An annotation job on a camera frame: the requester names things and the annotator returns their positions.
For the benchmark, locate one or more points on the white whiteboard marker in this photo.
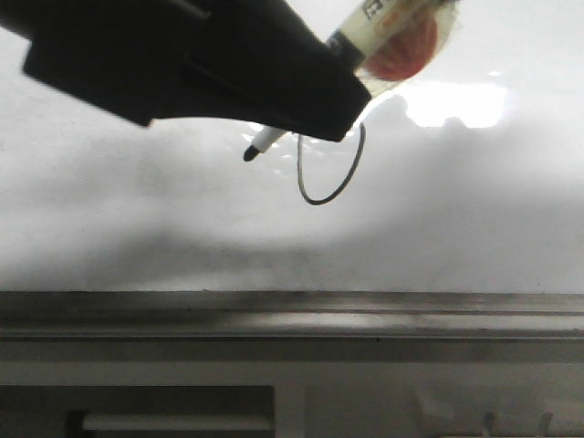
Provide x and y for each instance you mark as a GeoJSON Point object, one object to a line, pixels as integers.
{"type": "Point", "coordinates": [347, 55]}

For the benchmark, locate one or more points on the tape wad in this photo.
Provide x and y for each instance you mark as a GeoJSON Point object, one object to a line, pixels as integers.
{"type": "Point", "coordinates": [412, 34]}

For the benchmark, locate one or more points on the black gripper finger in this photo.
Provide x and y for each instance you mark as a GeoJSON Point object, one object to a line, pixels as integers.
{"type": "Point", "coordinates": [153, 60]}

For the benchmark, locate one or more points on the dark cabinet under table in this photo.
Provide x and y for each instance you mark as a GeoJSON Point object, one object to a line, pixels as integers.
{"type": "Point", "coordinates": [292, 388]}

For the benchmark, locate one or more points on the white whiteboard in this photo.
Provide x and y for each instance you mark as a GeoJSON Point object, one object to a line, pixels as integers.
{"type": "Point", "coordinates": [464, 216]}

